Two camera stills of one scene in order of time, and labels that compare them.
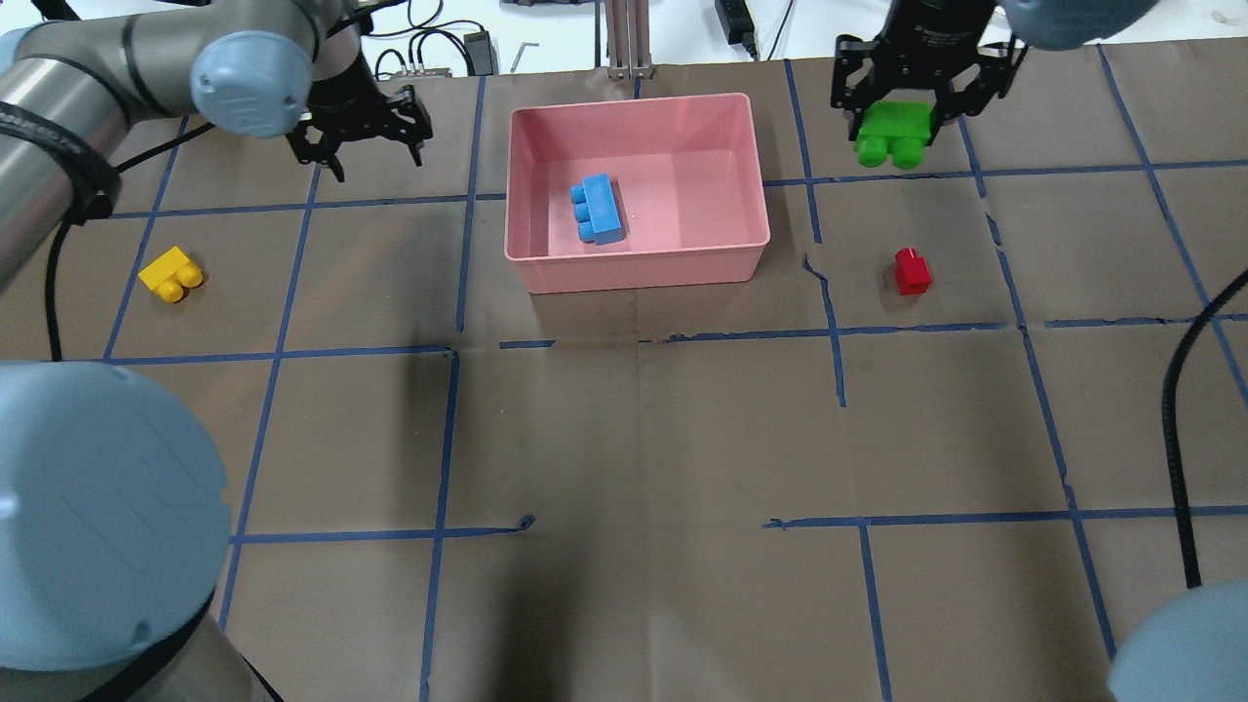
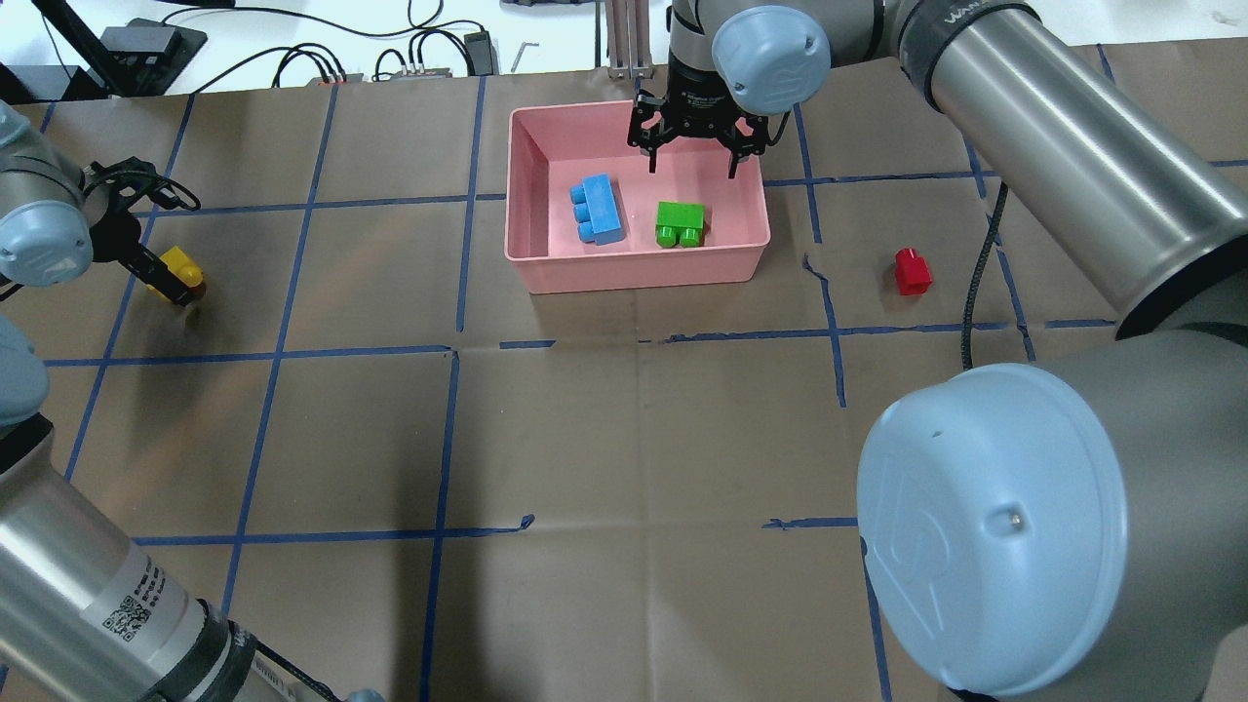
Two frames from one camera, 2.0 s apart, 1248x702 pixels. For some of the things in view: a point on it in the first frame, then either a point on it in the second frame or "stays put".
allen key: (520, 54) stays put
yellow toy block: (170, 273) stays put
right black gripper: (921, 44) to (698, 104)
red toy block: (913, 272) stays put
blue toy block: (597, 211) stays put
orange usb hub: (428, 73) stays put
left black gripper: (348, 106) to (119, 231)
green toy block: (899, 129) to (680, 223)
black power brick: (479, 54) stays put
